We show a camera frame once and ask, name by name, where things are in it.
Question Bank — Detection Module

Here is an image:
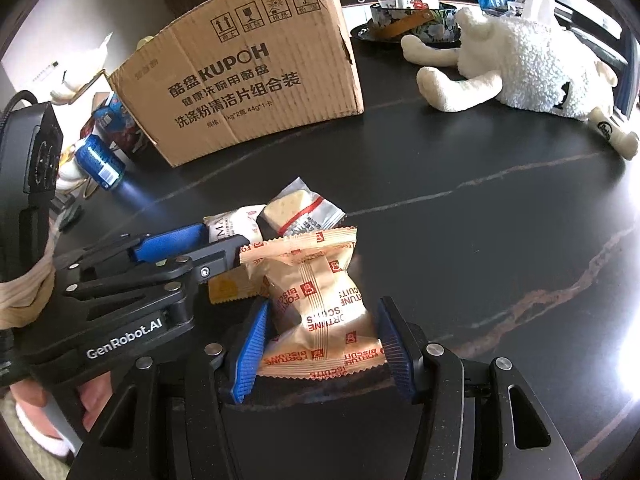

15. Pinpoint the patterned bowl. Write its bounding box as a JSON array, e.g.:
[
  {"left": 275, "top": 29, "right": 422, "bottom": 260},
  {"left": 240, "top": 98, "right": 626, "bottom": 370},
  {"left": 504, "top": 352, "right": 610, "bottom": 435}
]
[{"left": 367, "top": 0, "right": 458, "bottom": 43}]

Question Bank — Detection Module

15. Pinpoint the orange striped biscuit packet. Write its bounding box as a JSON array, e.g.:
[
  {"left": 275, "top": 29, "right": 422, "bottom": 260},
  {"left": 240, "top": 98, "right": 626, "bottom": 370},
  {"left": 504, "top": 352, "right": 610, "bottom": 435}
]
[{"left": 239, "top": 226, "right": 401, "bottom": 381}]

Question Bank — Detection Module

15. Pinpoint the clear cracker packet red stripe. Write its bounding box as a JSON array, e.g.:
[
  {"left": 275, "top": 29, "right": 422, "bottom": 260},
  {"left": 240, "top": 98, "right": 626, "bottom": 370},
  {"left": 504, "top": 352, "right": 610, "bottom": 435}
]
[{"left": 262, "top": 176, "right": 347, "bottom": 237}]

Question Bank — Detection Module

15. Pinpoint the white shell-shaped tray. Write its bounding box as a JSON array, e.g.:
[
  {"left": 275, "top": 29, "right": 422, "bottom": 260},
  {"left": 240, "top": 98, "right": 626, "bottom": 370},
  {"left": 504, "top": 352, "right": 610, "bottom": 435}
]
[
  {"left": 82, "top": 32, "right": 115, "bottom": 68},
  {"left": 50, "top": 67, "right": 108, "bottom": 196}
]

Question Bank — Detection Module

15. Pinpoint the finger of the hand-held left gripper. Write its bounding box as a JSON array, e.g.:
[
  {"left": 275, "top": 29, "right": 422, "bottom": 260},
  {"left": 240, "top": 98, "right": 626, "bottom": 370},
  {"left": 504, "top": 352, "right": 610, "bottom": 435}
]
[
  {"left": 62, "top": 235, "right": 253, "bottom": 323},
  {"left": 52, "top": 222, "right": 210, "bottom": 283}
]

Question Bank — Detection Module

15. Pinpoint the cream yellow snack packet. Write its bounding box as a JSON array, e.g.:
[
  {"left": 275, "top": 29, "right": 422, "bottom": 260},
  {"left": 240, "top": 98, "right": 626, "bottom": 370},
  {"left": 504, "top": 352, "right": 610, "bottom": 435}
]
[{"left": 202, "top": 204, "right": 273, "bottom": 306}]

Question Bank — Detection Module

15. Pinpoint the black cable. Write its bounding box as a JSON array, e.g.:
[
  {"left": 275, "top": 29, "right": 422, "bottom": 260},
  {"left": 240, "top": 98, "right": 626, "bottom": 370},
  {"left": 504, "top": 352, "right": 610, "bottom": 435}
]
[{"left": 0, "top": 89, "right": 38, "bottom": 126}]

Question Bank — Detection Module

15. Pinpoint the white plush sheep toy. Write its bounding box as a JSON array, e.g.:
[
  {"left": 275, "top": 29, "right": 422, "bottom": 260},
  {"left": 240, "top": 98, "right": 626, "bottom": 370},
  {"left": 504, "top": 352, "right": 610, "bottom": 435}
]
[{"left": 401, "top": 5, "right": 640, "bottom": 161}]

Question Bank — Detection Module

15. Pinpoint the person's left hand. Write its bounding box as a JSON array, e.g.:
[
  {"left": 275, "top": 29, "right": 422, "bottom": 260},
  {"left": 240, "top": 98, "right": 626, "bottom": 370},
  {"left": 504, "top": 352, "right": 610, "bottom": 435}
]
[{"left": 10, "top": 377, "right": 115, "bottom": 433}]

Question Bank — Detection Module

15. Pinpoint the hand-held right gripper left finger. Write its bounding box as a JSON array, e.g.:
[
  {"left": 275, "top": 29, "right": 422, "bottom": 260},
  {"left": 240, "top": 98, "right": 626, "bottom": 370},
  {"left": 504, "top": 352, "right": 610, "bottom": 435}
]
[{"left": 65, "top": 299, "right": 273, "bottom": 480}]

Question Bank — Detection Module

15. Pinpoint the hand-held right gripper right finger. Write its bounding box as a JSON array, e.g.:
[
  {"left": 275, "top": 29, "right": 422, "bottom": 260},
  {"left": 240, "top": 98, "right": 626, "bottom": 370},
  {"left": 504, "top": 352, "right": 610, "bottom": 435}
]
[{"left": 376, "top": 296, "right": 581, "bottom": 480}]

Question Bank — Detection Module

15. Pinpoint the brown cardboard box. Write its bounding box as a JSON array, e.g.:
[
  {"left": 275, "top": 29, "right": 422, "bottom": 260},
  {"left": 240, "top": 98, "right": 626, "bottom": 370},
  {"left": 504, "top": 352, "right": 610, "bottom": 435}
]
[{"left": 109, "top": 0, "right": 365, "bottom": 168}]

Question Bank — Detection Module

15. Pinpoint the beige cloth strap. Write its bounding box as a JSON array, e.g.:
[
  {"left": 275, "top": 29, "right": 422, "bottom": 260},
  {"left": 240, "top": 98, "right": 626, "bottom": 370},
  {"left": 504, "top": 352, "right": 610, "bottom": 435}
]
[{"left": 0, "top": 247, "right": 58, "bottom": 328}]

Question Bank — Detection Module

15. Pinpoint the blue snack jar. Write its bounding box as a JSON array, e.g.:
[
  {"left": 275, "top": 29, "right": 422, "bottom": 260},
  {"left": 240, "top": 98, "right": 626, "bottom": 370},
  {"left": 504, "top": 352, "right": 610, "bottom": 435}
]
[{"left": 80, "top": 92, "right": 151, "bottom": 153}]

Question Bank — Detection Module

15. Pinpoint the blue soda can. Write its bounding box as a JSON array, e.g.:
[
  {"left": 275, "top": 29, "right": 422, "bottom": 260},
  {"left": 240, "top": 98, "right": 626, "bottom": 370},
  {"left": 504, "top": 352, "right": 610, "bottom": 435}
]
[{"left": 74, "top": 134, "right": 126, "bottom": 191}]

